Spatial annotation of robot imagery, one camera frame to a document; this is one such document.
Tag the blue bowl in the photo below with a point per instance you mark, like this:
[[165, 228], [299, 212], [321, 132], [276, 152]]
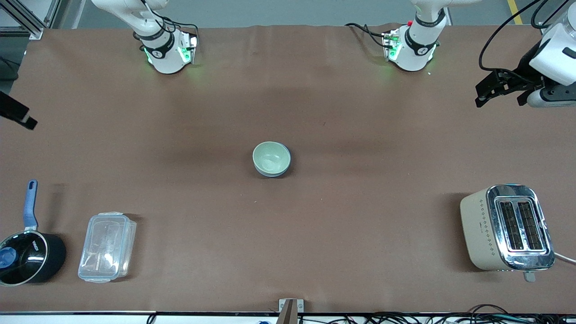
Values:
[[270, 175]]

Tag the brown table mat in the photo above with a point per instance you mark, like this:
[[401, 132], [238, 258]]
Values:
[[288, 247]]

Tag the aluminium frame profile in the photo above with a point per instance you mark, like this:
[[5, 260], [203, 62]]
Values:
[[27, 22]]

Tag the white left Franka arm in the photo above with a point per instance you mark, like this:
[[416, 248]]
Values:
[[414, 45]]

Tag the green bowl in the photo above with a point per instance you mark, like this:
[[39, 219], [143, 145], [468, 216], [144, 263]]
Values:
[[271, 157]]

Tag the beige chrome toaster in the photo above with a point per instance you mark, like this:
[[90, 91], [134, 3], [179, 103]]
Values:
[[483, 229]]

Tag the glass lid blue knob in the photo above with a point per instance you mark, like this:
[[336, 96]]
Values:
[[22, 258]]

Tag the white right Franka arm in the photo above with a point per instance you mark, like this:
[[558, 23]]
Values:
[[164, 58]]

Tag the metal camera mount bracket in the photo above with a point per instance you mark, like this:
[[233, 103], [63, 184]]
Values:
[[290, 310]]

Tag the clear plastic food container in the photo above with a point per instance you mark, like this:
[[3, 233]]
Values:
[[105, 247]]

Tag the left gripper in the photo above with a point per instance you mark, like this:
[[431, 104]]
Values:
[[525, 70]]

